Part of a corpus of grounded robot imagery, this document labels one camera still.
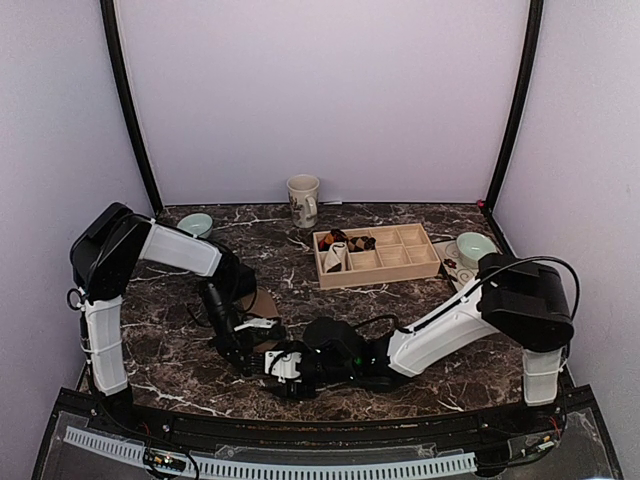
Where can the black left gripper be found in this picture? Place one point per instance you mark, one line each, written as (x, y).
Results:
(237, 342)

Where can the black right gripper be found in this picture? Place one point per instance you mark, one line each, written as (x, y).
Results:
(297, 393)

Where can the beige ribbed sock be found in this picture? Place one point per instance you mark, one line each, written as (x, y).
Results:
(260, 304)

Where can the wooden compartment tray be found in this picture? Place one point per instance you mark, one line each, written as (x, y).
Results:
(402, 253)

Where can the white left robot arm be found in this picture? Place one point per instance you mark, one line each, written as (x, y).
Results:
(103, 259)

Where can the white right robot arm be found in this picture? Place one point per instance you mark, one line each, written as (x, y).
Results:
(523, 299)

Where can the teal striped ceramic bowl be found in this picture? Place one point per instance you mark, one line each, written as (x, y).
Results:
(198, 225)

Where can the rolled white ribbed sock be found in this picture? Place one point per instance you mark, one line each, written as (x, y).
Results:
(335, 259)

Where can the rolled red argyle sock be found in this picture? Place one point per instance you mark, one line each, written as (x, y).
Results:
(334, 236)

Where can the coral pattern ceramic mug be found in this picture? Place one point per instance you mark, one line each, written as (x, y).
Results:
(303, 199)

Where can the floral square plate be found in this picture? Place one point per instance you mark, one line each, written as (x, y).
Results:
(458, 274)

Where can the pale green bowl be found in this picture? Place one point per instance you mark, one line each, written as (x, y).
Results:
(472, 247)

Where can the green circuit board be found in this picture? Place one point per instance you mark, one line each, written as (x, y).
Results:
(158, 460)

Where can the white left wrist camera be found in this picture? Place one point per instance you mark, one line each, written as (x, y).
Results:
(256, 323)

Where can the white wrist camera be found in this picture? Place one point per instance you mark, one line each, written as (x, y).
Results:
(283, 365)
(256, 323)

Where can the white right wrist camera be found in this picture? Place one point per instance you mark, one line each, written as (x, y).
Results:
(283, 365)

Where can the white slotted cable duct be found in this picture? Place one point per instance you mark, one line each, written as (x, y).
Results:
(235, 462)

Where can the black front table rail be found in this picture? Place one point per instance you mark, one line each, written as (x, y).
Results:
(344, 418)

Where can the black left corner post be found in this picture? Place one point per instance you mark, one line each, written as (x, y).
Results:
(126, 100)

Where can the black corner post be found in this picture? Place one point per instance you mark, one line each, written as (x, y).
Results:
(521, 89)
(126, 100)

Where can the black right corner post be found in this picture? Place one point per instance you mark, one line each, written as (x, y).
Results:
(521, 89)

